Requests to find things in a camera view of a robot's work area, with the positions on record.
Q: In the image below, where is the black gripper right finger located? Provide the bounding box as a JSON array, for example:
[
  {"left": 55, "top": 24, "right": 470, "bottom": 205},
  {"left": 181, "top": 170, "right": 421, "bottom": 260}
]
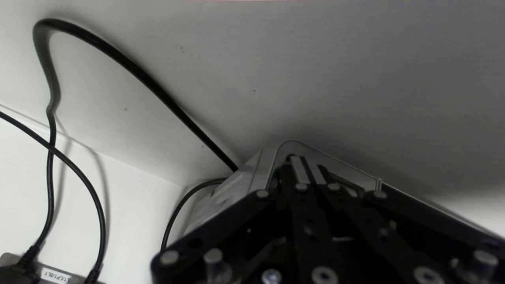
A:
[{"left": 305, "top": 154, "right": 505, "bottom": 284}]

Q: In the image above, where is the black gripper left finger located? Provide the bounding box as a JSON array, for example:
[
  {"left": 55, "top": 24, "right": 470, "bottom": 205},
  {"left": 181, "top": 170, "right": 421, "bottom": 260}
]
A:
[{"left": 150, "top": 154, "right": 322, "bottom": 284}]

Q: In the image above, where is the black double wall socket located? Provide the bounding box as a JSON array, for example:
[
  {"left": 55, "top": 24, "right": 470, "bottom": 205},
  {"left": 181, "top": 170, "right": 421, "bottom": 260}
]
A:
[{"left": 0, "top": 251, "right": 104, "bottom": 284}]

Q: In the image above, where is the black microwave power cable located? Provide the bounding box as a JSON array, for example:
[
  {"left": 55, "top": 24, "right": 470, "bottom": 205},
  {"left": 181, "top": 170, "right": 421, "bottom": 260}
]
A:
[{"left": 9, "top": 17, "right": 241, "bottom": 284}]

